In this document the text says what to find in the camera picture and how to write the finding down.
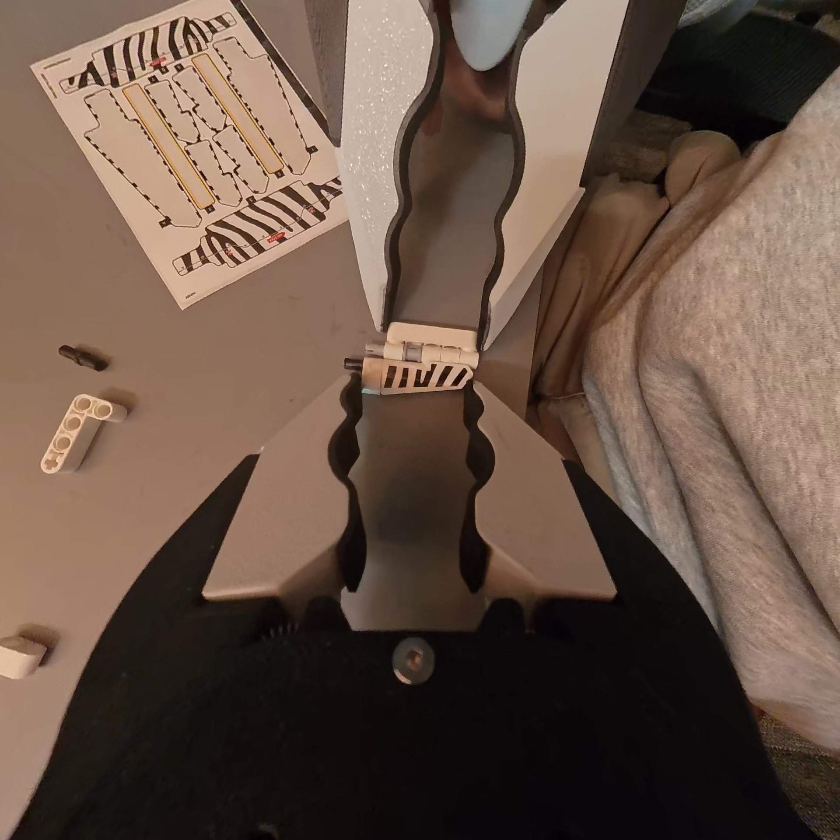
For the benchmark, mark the black office chair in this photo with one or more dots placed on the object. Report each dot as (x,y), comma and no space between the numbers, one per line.
(722,72)

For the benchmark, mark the grey sweatshirt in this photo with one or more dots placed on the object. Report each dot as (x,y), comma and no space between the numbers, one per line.
(722,394)

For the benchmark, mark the white lego beam assembly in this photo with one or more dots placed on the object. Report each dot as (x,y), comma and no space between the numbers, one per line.
(433,336)

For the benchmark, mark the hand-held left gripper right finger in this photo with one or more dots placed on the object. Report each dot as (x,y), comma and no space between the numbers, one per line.
(544,525)

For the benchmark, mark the white bent lego liftarm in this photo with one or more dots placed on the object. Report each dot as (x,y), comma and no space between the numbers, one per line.
(79,433)

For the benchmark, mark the black lego pin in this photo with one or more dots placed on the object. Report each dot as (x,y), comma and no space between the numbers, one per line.
(82,358)

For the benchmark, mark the person's right hand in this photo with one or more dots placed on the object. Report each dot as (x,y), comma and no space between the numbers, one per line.
(479,92)

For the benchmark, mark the beige trousers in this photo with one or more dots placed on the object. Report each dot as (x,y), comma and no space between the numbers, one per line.
(604,262)

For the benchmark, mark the zebra striped white lego panel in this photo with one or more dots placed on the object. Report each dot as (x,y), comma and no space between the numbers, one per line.
(426,377)

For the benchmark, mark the zebra print sticker sheet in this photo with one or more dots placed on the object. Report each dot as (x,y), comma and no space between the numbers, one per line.
(184,151)

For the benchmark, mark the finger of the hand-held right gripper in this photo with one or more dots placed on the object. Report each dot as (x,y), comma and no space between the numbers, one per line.
(564,131)
(374,98)

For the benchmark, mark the small white lego connector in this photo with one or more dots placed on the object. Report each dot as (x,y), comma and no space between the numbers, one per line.
(23,656)

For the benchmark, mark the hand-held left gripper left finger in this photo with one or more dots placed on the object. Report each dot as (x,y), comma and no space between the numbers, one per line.
(282,525)

